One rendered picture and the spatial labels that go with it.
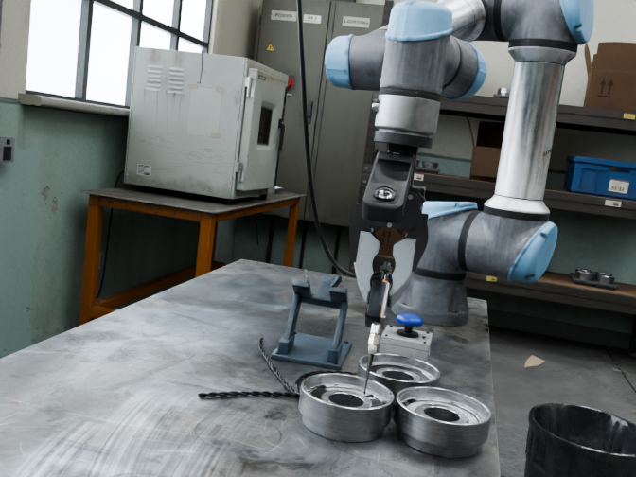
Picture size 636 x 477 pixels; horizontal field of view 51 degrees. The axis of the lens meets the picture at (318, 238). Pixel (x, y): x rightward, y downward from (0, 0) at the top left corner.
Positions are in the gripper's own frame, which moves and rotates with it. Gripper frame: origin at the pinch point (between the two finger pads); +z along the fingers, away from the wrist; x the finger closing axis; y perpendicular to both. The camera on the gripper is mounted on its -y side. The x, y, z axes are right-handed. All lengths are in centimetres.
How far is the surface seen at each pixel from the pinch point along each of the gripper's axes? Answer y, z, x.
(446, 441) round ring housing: -13.8, 11.0, -9.8
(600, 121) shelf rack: 332, -49, -91
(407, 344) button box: 13.0, 9.3, -4.2
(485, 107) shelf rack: 335, -50, -26
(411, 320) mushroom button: 14.7, 6.0, -4.2
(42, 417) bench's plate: -22.5, 13.2, 30.6
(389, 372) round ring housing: 3.3, 10.5, -2.5
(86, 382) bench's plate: -12.1, 13.2, 31.5
